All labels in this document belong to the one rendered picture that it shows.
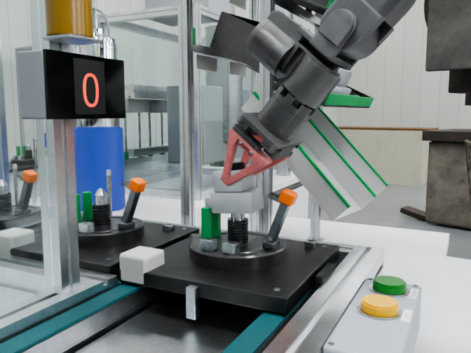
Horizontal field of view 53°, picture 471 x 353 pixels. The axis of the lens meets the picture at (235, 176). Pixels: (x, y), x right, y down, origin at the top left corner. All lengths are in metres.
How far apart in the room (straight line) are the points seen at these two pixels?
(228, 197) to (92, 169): 0.94
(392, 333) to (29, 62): 0.46
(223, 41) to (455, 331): 0.64
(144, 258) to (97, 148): 0.94
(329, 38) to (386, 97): 11.00
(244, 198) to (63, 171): 0.24
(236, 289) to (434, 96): 10.84
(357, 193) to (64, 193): 0.58
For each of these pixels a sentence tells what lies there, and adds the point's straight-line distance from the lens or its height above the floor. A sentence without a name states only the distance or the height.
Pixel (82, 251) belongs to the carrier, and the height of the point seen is 0.97.
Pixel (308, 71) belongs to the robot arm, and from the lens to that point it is 0.60.
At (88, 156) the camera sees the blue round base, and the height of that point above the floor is 1.04.
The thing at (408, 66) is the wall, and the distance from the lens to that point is 11.50.
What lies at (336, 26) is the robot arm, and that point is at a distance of 0.58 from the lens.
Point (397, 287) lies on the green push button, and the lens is 0.61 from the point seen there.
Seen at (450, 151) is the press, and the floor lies 0.79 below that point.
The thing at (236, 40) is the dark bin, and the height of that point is 1.31.
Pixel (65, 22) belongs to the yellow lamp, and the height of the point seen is 1.27.
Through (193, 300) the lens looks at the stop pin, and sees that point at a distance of 0.60.
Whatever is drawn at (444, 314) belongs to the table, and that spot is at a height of 0.86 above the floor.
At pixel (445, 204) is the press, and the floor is 0.24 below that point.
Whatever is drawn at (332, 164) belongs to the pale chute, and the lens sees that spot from 0.98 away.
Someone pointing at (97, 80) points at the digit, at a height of 1.21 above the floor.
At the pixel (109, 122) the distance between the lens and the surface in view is 1.57.
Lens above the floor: 1.18
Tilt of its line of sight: 8 degrees down
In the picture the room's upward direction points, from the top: straight up
